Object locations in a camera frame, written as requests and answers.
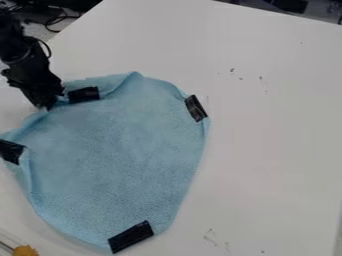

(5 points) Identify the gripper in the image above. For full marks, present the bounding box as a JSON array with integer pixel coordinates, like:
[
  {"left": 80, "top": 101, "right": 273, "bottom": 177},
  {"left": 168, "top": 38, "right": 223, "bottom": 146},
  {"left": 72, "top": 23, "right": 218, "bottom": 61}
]
[{"left": 0, "top": 54, "right": 67, "bottom": 111}]

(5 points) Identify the light blue cloth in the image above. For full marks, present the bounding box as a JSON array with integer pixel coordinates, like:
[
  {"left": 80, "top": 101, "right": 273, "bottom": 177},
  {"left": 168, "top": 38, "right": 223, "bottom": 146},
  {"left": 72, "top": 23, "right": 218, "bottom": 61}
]
[{"left": 0, "top": 71, "right": 213, "bottom": 255}]

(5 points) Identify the yellow toy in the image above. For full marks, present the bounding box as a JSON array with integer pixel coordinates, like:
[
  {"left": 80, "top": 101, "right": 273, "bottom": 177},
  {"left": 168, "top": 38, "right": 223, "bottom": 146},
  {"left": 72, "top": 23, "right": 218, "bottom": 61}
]
[{"left": 10, "top": 244, "right": 41, "bottom": 256}]

